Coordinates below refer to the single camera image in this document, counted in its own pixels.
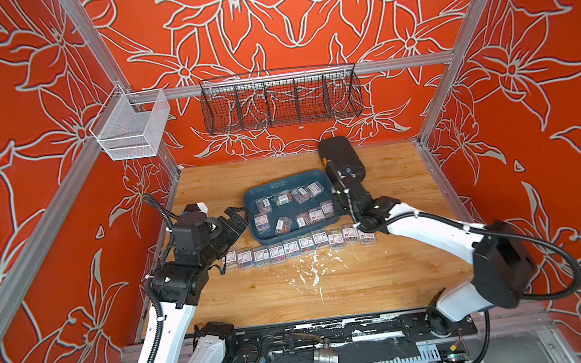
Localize removed paper clip box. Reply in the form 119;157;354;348
283;239;301;259
237;248;255;270
312;230;329;249
268;244;286;265
252;247;271;268
297;235;316;255
225;250;239;271
358;230;377;246
342;225;360;244

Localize black tool case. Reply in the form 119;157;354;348
317;136;367;188

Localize paper clip box tray left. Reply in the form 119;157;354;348
255;197;272;214

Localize black wire wall basket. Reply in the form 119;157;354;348
199;63;365;135

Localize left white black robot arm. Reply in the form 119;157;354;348
138;194;249;363

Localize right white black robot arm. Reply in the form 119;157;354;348
322;158;581;337

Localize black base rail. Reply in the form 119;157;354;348
222;309;481;363

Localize blue plastic storage tray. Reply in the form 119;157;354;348
243;169;339;246

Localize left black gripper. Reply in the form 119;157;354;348
195;203;256;268

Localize white wire wall basket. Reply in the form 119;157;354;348
90;84;171;161

